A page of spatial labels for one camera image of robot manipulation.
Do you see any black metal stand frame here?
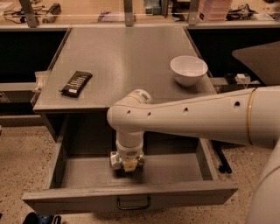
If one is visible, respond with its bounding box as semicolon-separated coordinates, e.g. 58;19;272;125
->
212;141;232;174

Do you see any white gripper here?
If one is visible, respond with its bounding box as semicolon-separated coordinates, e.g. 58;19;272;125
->
115;141;144;172

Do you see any grey open top drawer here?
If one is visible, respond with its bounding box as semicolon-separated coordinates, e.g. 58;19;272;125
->
23;112;238;214

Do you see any white ceramic bowl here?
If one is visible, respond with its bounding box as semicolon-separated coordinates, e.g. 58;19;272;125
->
170;55;208;87

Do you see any grey metal right post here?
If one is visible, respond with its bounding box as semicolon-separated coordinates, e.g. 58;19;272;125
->
187;0;200;25

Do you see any pink plastic container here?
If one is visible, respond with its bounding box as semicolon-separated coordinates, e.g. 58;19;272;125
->
198;0;232;21

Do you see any blue object at floor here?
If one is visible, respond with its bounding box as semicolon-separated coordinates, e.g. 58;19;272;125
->
23;212;62;224

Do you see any black metal drawer handle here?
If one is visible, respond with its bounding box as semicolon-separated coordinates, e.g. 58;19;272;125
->
116;196;151;211

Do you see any grey metal upright post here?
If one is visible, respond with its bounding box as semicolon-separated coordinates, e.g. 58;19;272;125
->
18;0;39;28

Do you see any grey metal centre post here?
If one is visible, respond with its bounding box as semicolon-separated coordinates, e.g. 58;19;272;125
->
123;0;134;27

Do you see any black snack bar wrapper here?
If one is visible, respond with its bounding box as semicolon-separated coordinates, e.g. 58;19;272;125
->
60;71;93;98

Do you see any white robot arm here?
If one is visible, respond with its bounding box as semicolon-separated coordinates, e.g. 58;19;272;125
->
107;86;280;224

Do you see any grey cabinet with top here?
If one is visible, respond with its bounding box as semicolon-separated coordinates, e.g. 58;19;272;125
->
34;25;215;138

